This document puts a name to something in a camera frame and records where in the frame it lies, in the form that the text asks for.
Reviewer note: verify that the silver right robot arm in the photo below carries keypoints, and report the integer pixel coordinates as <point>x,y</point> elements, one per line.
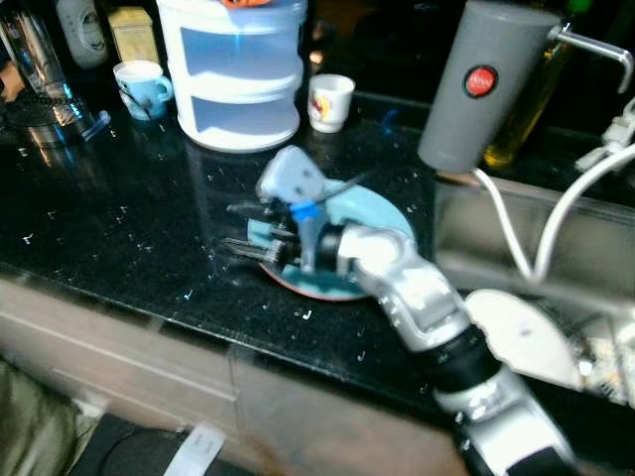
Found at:
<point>417,297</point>

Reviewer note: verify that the yellow carton box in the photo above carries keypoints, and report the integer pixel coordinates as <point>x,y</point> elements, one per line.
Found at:
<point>134,35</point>

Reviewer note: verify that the olive green cloth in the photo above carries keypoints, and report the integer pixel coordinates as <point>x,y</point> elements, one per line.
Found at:
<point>35,426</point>

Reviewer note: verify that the stainless steel sink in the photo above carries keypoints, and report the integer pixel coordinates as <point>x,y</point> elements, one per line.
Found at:
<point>476,238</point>

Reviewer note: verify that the shallow brown drawer front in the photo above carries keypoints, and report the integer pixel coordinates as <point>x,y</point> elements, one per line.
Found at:
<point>99,312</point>

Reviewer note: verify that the orange plastic item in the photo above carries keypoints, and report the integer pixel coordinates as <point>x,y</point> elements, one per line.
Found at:
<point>246,3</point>

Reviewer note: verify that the white stacked plastic container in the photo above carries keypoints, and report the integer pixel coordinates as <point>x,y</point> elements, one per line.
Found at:
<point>238,74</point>

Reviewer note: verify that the clear glass jug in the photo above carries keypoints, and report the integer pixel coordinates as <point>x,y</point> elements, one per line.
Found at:
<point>35,59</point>

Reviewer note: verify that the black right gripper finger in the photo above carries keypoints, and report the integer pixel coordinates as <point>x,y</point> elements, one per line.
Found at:
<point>248,250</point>
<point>248,210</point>

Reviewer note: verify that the metal mesh strainer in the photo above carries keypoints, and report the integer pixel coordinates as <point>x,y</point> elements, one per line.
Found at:
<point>50,121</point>

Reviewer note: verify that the white cup with print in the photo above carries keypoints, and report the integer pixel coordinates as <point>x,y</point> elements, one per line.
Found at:
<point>329,104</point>

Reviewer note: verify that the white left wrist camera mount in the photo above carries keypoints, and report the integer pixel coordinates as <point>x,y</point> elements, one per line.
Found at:
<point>195,451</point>

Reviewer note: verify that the deep brown drawer front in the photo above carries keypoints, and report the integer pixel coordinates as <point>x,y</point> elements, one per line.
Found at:
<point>139,382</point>

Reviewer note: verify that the olive oil bottle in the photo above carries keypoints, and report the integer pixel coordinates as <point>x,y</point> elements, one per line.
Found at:
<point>526,129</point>

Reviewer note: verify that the light blue mug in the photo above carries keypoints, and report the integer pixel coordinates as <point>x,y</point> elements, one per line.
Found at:
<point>139,89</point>

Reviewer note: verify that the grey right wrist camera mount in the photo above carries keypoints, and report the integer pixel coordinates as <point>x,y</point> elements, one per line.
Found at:
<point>293,178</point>

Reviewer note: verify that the grey canister with red label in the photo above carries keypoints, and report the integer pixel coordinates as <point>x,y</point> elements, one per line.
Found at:
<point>486,59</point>

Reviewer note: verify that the brown cabinet panel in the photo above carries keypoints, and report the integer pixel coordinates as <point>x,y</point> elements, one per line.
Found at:
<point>337,426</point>

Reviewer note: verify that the white bottle with label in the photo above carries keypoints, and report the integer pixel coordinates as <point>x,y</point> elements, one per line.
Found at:
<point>79,30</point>

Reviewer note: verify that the plain white plate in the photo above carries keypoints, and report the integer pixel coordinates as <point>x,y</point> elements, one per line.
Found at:
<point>521,337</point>

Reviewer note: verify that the metal tap spout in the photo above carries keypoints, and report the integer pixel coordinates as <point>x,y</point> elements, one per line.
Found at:
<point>595,45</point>

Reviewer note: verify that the light blue plate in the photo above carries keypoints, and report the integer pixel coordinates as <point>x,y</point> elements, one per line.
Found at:
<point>372,213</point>

